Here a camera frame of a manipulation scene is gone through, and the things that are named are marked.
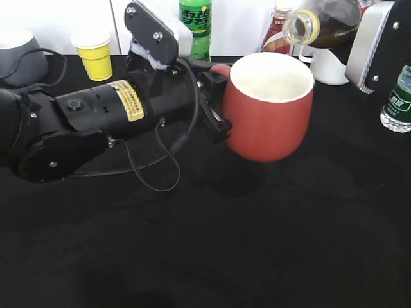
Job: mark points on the nescafe coffee bottle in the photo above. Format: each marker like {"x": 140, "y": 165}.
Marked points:
{"x": 274, "y": 40}

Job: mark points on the cola bottle red label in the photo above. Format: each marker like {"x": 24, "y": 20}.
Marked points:
{"x": 323, "y": 24}

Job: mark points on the green sprite bottle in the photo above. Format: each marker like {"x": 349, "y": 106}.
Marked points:
{"x": 196, "y": 15}

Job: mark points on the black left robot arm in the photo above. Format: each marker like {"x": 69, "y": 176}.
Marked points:
{"x": 46, "y": 138}

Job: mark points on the red ceramic mug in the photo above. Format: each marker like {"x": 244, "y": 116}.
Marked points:
{"x": 268, "y": 100}

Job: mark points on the yellow paper cup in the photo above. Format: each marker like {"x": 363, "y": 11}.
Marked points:
{"x": 93, "y": 47}

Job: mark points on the green label water bottle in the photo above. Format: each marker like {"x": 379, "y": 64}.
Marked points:
{"x": 395, "y": 114}

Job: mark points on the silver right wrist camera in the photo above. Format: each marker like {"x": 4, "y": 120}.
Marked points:
{"x": 381, "y": 47}

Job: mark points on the white ceramic mug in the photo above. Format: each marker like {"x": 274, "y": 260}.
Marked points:
{"x": 324, "y": 65}

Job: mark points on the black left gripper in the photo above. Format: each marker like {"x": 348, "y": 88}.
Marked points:
{"x": 197, "y": 96}

